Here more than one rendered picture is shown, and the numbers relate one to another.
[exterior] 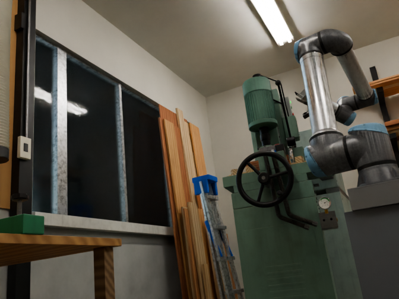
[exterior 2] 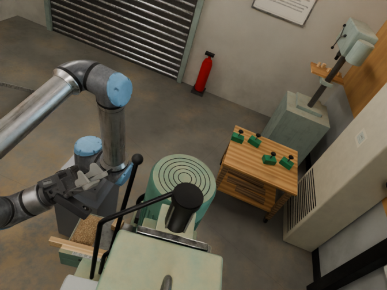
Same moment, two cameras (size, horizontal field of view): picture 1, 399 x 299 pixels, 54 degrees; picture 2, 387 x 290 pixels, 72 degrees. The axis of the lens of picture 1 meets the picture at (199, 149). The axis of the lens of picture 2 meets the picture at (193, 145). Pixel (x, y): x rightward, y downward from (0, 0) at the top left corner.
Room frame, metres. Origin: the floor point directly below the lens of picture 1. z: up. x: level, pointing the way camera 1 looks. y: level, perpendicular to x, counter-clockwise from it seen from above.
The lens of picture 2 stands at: (2.66, -0.58, 2.02)
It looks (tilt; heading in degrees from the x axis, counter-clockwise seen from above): 42 degrees down; 157
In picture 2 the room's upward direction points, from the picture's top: 21 degrees clockwise
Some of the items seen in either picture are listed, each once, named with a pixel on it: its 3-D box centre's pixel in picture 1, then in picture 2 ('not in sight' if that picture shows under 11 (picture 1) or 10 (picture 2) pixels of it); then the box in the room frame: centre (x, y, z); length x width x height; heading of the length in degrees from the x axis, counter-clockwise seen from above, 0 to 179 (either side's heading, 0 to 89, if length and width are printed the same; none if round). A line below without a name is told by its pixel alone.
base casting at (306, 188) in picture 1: (278, 202); not in sight; (2.38, -0.44, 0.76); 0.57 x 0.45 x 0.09; 163
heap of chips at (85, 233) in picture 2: not in sight; (87, 228); (2.10, -0.66, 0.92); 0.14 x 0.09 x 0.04; 163
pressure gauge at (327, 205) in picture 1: (325, 204); not in sight; (1.99, -0.59, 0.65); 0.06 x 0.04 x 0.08; 73
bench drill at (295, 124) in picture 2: not in sight; (312, 103); (0.63, 1.38, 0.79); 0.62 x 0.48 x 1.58; 154
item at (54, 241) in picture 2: not in sight; (133, 262); (2.24, -0.47, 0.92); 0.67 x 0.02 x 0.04; 73
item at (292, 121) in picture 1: (291, 129); (89, 289); (2.43, -0.61, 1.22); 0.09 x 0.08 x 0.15; 163
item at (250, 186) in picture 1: (272, 186); not in sight; (2.21, -0.38, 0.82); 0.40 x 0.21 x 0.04; 73
